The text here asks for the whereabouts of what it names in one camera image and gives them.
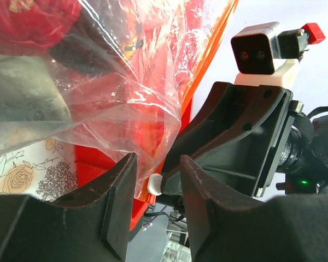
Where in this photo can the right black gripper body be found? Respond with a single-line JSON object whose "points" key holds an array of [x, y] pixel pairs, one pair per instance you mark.
{"points": [[304, 159]]}

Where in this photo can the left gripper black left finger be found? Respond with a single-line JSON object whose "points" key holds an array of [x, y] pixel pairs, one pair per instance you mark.
{"points": [[91, 223]]}

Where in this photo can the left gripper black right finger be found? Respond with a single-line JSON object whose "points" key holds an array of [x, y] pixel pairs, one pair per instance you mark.
{"points": [[226, 225]]}

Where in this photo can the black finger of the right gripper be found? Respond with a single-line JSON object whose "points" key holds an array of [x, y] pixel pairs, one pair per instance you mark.
{"points": [[237, 138]]}

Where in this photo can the clear zip top bag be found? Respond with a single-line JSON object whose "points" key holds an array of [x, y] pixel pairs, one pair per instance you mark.
{"points": [[139, 109]]}

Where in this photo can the grey fish toy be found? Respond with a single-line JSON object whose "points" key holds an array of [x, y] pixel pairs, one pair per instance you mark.
{"points": [[27, 91]]}

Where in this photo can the dark purple fruit toy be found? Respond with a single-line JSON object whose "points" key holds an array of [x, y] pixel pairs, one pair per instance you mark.
{"points": [[97, 45]]}

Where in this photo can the red apple toy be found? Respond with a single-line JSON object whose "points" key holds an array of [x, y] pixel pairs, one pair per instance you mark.
{"points": [[30, 28]]}

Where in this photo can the red plastic tray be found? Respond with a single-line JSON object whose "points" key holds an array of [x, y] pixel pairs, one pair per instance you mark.
{"points": [[91, 162]]}

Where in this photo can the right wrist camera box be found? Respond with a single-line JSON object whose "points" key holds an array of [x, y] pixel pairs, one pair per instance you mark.
{"points": [[265, 54]]}

